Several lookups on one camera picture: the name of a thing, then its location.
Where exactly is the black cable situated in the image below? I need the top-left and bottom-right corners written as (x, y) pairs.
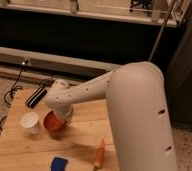
top-left (0, 59), bottom-right (29, 132)

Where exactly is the blue sponge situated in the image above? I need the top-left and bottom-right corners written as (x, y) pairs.
top-left (51, 157), bottom-right (68, 171)

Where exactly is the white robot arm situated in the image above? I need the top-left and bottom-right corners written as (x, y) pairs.
top-left (45, 61), bottom-right (178, 171)

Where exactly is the red ceramic bowl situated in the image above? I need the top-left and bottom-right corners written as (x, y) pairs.
top-left (43, 111), bottom-right (66, 132)

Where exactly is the white paper cup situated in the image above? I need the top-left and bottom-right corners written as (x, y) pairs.
top-left (20, 112), bottom-right (40, 134)

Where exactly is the black rectangular device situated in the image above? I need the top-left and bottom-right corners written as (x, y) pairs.
top-left (25, 87), bottom-right (47, 108)

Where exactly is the metal pole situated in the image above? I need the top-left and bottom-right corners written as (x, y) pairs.
top-left (148, 0), bottom-right (176, 62)

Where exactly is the orange carrot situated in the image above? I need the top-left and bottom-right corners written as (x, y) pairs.
top-left (93, 140), bottom-right (105, 171)

